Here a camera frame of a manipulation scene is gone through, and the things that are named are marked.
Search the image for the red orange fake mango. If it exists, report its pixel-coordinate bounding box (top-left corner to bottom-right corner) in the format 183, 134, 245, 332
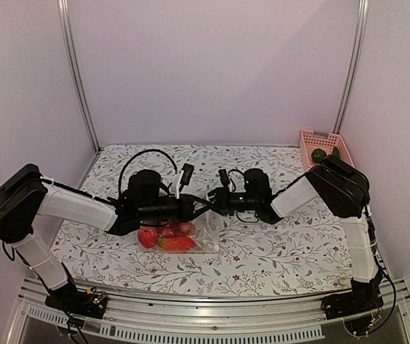
158, 237, 196, 253

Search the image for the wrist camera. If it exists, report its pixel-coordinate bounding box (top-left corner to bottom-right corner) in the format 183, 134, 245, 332
128, 163, 195, 205
219, 168, 272, 199

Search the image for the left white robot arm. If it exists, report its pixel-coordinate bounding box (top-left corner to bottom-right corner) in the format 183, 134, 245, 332
0, 164, 213, 311

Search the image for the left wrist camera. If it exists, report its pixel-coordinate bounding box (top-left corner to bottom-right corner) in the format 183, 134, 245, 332
128, 163, 195, 205

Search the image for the green fake pepper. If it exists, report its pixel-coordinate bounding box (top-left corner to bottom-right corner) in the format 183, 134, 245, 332
310, 148, 328, 163

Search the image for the aluminium front rail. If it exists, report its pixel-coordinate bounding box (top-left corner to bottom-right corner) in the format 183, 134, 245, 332
6, 277, 410, 343

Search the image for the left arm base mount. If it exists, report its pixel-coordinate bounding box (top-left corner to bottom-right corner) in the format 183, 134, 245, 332
45, 283, 108, 319

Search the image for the pink plastic basket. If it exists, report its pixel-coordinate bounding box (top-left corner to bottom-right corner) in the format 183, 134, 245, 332
300, 130, 354, 171

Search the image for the red fake apple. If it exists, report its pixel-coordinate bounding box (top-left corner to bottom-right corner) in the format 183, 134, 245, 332
138, 227, 158, 249

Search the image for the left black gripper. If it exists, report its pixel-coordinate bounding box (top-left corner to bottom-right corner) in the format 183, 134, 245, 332
138, 194, 213, 224

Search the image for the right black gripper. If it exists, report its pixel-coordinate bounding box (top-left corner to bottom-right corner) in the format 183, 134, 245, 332
201, 186, 259, 216

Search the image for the left aluminium frame post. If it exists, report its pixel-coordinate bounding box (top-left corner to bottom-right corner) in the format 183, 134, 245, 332
57, 0, 101, 153

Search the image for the right aluminium frame post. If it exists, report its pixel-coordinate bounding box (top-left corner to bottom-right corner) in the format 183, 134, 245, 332
333, 0, 370, 134

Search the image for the clear zip top bag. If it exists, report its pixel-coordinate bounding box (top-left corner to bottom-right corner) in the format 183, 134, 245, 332
136, 212, 221, 254

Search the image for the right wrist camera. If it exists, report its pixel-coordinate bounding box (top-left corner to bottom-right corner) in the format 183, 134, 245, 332
219, 168, 272, 199

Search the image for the aluminium frame post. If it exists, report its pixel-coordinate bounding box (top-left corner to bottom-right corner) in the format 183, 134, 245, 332
57, 0, 101, 153
333, 0, 370, 134

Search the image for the floral table mat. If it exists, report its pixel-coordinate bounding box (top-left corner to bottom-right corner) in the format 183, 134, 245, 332
46, 143, 385, 297

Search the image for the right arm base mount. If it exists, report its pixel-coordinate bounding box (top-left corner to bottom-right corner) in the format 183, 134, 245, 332
321, 281, 383, 337

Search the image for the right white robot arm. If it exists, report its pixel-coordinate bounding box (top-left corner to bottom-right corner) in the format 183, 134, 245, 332
207, 155, 383, 312

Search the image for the left black looping cable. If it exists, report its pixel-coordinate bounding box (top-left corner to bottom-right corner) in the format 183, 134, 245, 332
118, 148, 178, 194

